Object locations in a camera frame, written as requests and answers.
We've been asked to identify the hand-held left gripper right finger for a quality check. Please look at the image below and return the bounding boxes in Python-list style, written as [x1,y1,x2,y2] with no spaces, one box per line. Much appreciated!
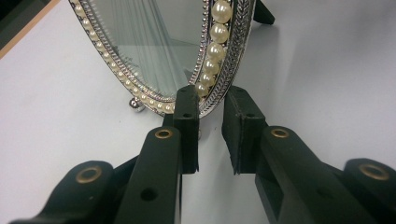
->
[220,85,379,224]

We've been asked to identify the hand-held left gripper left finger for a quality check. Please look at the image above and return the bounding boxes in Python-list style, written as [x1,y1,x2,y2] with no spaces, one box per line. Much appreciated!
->
[113,85,201,224]

